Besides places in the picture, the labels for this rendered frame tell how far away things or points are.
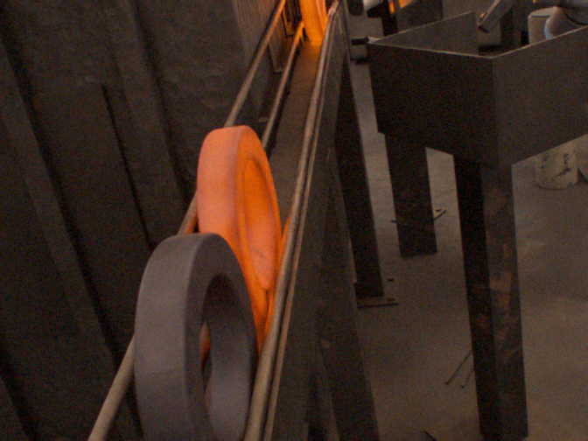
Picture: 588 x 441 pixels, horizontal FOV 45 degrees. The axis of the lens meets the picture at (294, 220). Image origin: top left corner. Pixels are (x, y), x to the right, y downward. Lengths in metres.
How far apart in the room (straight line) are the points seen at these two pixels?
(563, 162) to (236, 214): 1.77
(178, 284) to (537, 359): 1.18
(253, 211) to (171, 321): 0.30
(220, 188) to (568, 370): 1.06
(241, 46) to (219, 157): 0.47
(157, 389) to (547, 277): 1.47
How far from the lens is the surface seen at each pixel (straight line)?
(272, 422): 0.53
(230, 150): 0.60
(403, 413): 1.44
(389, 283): 1.84
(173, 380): 0.43
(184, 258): 0.46
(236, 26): 1.05
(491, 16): 1.51
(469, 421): 1.40
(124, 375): 0.52
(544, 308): 1.71
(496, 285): 1.15
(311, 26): 1.45
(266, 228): 0.72
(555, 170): 2.28
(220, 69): 1.06
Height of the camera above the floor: 0.92
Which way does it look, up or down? 23 degrees down
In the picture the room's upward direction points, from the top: 11 degrees counter-clockwise
